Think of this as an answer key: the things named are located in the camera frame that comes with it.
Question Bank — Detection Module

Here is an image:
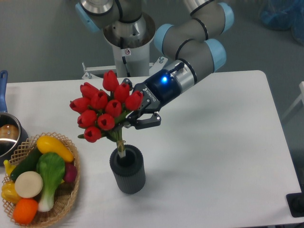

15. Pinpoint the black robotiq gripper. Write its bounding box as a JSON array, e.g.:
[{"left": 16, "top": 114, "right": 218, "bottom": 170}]
[{"left": 121, "top": 70, "right": 182, "bottom": 130}]

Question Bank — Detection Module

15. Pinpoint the red tulip bouquet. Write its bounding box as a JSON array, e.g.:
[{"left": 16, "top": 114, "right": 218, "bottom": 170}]
[{"left": 69, "top": 70, "right": 143, "bottom": 158}]

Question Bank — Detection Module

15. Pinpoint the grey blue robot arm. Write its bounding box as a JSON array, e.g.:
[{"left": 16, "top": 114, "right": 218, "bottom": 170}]
[{"left": 117, "top": 0, "right": 234, "bottom": 130}]

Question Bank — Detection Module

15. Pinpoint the dark grey ribbed vase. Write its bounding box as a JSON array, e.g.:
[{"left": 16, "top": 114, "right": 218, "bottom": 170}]
[{"left": 110, "top": 144, "right": 146, "bottom": 194}]

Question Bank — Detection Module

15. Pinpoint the purple red radish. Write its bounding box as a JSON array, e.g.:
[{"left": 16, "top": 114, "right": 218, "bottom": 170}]
[{"left": 63, "top": 163, "right": 77, "bottom": 183}]

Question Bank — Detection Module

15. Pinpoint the yellow squash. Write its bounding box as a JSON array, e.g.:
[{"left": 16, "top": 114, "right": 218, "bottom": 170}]
[{"left": 36, "top": 135, "right": 74, "bottom": 162}]

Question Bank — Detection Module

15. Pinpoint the green bok choy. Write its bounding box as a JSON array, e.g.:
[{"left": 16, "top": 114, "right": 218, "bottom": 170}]
[{"left": 36, "top": 152, "right": 65, "bottom": 212}]

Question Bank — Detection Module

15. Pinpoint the woven wicker basket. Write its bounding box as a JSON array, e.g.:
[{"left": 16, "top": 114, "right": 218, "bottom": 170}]
[{"left": 0, "top": 133, "right": 80, "bottom": 228}]

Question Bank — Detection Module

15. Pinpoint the dark green cucumber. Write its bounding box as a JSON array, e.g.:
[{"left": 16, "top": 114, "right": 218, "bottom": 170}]
[{"left": 10, "top": 147, "right": 42, "bottom": 181}]

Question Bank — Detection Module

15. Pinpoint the round cream white vegetable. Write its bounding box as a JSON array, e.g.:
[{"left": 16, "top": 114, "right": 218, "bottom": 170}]
[{"left": 15, "top": 171, "right": 43, "bottom": 198}]

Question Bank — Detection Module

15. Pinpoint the yellow banana tip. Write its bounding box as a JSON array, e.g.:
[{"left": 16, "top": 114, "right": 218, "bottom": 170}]
[{"left": 3, "top": 160, "right": 16, "bottom": 176}]

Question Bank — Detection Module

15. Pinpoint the orange fruit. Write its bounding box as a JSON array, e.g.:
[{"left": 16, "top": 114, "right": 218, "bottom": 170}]
[{"left": 13, "top": 198, "right": 38, "bottom": 225}]

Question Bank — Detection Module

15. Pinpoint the yellow bell pepper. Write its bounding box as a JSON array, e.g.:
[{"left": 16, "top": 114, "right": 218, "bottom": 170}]
[{"left": 1, "top": 180, "right": 22, "bottom": 204}]

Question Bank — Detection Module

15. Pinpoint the white furniture leg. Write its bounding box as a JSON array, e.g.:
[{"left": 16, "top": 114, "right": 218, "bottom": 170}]
[{"left": 284, "top": 81, "right": 304, "bottom": 121}]

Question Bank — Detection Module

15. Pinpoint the blue plastic bag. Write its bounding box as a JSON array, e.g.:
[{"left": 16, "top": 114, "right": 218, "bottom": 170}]
[{"left": 258, "top": 0, "right": 304, "bottom": 45}]

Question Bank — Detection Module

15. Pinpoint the black device at table edge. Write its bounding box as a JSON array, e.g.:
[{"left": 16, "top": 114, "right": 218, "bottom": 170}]
[{"left": 286, "top": 193, "right": 304, "bottom": 218}]

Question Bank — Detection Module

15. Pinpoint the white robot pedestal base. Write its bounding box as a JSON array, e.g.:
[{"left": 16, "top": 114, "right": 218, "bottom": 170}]
[{"left": 75, "top": 0, "right": 168, "bottom": 77}]

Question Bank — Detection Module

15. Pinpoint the blue handled saucepan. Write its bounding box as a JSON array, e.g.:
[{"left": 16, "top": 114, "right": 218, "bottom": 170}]
[{"left": 0, "top": 70, "right": 28, "bottom": 167}]

